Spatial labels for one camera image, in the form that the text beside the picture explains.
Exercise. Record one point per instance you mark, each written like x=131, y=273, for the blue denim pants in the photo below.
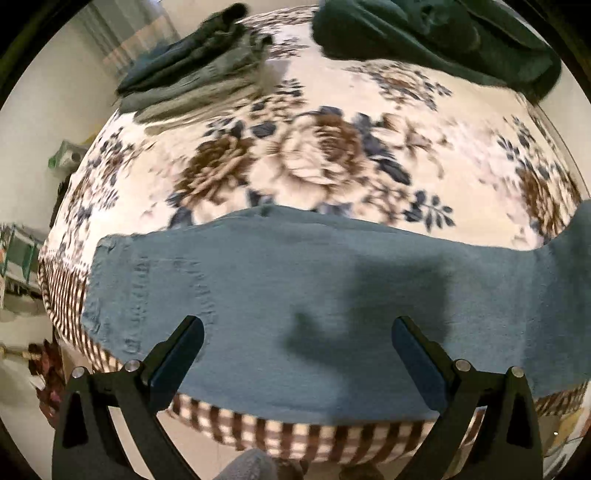
x=295, y=304

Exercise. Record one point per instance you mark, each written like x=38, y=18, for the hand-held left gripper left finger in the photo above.
x=178, y=357

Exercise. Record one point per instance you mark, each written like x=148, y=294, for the grey slipper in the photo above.
x=249, y=466

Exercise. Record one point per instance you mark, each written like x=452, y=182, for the green metal rack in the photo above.
x=18, y=254

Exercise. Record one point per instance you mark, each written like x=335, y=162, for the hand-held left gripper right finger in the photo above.
x=418, y=357

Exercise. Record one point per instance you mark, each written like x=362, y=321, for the dark green cloth pile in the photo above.
x=438, y=37

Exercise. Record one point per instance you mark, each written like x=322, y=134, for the floral printed blanket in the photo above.
x=323, y=152

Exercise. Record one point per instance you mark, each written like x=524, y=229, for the green box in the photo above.
x=66, y=154

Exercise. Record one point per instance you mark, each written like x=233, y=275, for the dark red floral cloth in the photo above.
x=46, y=374

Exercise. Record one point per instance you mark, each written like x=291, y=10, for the stack of folded clothes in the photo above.
x=194, y=78

